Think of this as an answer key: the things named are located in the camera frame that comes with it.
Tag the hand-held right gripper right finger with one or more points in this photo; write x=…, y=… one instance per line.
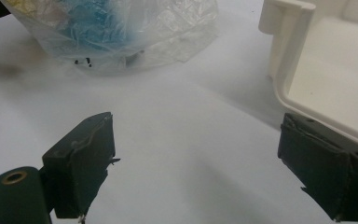
x=320, y=168

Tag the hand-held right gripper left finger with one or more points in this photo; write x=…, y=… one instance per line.
x=80, y=161

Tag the clear plastic bag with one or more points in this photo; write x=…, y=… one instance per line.
x=167, y=37

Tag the blue snack pouch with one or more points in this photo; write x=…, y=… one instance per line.
x=99, y=25

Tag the white plastic tray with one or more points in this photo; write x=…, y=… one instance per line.
x=329, y=68

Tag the pale blue table mat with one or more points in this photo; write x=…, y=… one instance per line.
x=183, y=140

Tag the yellow white packet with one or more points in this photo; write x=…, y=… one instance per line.
x=21, y=6

